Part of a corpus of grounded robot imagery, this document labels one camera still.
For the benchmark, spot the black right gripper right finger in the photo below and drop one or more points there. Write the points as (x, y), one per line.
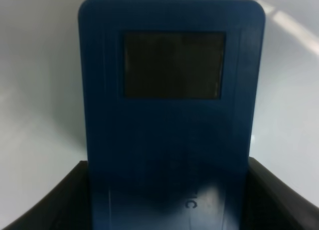
(269, 204)

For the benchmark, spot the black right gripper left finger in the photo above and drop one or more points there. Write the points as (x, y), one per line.
(66, 207)

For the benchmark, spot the white whiteboard with aluminium frame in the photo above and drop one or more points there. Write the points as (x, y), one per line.
(42, 133)

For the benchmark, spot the blue board eraser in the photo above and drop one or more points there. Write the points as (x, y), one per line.
(169, 94)

